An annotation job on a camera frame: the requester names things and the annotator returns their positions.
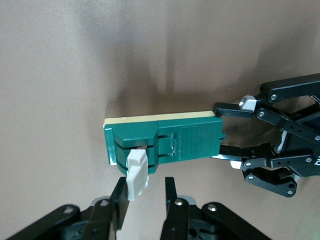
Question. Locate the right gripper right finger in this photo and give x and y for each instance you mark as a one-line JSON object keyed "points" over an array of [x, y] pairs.
{"points": [[185, 220]]}

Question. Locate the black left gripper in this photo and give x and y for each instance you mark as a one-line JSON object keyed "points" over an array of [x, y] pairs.
{"points": [[305, 148]]}

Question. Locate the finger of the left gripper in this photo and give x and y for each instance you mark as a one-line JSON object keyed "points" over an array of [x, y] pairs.
{"points": [[232, 110]]}

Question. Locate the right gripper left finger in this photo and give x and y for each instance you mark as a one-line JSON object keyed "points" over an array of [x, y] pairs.
{"points": [[100, 220]]}

